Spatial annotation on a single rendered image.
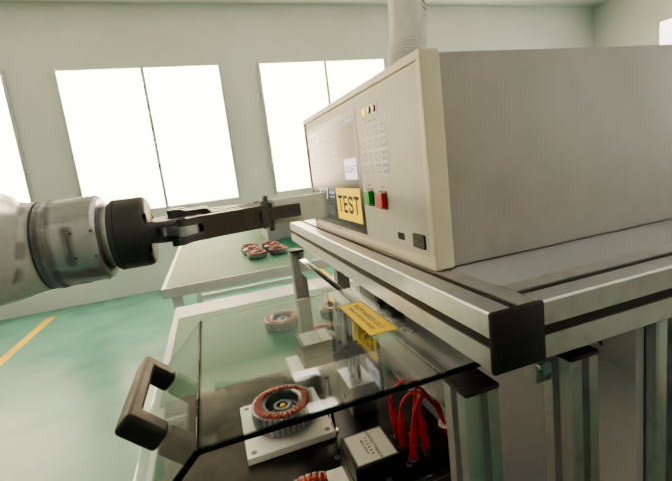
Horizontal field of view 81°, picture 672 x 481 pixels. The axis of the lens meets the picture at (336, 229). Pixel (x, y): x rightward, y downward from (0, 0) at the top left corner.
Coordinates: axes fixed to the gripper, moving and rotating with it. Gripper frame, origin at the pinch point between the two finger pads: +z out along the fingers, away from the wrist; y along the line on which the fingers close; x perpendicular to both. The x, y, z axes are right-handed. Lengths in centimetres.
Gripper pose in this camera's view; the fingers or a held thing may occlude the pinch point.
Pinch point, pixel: (298, 208)
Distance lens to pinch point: 47.9
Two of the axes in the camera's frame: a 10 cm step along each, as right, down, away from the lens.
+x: -1.2, -9.8, -1.6
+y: 3.1, 1.2, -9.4
